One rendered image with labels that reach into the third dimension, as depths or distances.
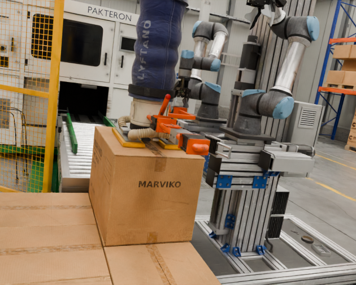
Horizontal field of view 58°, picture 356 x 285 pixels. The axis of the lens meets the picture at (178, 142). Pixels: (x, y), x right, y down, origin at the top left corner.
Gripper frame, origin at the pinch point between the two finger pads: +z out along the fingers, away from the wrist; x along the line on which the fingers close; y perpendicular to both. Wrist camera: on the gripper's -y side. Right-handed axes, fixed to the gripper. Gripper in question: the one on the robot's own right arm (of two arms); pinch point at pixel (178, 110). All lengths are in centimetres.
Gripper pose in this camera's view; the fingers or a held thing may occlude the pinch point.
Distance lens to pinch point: 196.6
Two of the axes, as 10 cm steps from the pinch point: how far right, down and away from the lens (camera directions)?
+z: -1.4, 9.7, 1.9
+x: 9.3, 0.7, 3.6
